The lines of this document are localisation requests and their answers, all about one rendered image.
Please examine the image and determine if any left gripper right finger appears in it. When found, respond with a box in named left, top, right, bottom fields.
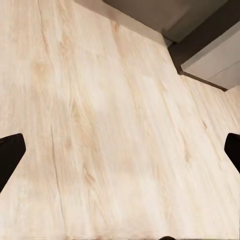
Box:
left=224, top=132, right=240, bottom=173

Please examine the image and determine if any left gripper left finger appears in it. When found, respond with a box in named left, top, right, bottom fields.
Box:
left=0, top=133, right=26, bottom=193

